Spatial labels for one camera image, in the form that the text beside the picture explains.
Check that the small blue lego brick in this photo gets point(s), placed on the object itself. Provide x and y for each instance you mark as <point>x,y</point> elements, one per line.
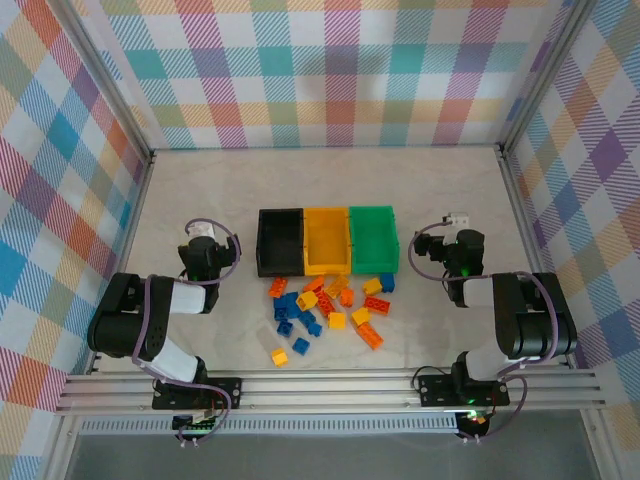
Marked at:
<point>388,281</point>
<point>285,326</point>
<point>280,309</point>
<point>301,346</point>

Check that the small yellow lego brick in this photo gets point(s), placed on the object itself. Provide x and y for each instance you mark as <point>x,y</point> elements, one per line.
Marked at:
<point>280,358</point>
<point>337,321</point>
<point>372,286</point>
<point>307,300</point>
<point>361,316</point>

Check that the long red-orange lego brick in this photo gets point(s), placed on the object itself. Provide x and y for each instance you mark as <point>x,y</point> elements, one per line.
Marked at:
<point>377,304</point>

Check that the long blue lego brick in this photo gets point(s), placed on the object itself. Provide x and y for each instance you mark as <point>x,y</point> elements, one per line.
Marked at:
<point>292,300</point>
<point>310,324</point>

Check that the long orange lego brick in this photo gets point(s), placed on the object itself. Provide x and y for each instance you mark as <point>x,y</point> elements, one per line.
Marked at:
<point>325,303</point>
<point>371,335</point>

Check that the long yellow lego brick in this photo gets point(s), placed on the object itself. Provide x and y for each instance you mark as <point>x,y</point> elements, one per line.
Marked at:
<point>337,285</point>

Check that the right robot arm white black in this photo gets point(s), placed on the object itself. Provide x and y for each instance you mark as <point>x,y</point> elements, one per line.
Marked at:
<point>480,292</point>

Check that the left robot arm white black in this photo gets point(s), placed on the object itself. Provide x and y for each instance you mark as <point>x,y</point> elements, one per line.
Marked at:
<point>187,299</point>

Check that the black plastic bin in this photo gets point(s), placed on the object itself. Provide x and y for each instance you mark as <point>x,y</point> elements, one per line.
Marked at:
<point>280,240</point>

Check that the green plastic bin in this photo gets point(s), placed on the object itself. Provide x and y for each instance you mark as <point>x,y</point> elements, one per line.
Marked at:
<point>372,240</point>

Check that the yellow plastic bin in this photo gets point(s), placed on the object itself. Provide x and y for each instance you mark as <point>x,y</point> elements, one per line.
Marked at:
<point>327,240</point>

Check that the checked colourful backdrop panel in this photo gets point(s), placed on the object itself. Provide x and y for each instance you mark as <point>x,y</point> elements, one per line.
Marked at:
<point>325,75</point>
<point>600,200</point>
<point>40,200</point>

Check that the green-lit circuit board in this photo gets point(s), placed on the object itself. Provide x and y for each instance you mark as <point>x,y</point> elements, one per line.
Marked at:
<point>197,425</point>

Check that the wide aluminium extrusion beam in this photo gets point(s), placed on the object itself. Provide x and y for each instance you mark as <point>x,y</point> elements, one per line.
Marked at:
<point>325,390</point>

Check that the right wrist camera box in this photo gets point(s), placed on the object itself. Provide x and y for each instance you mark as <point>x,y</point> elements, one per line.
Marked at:
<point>457,219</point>

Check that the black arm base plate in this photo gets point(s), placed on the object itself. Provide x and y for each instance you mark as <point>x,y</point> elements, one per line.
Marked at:
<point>435,392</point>
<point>230,392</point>

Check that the thin aluminium frame rail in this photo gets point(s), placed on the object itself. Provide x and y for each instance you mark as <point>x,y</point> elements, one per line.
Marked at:
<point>325,148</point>

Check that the aluminium frame post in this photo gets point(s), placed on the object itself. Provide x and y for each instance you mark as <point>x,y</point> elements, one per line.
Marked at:
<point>546,75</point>
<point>107,82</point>

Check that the aluminium frame leg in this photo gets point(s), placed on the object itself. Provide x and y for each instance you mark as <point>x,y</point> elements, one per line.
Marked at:
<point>597,445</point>
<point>57,450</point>

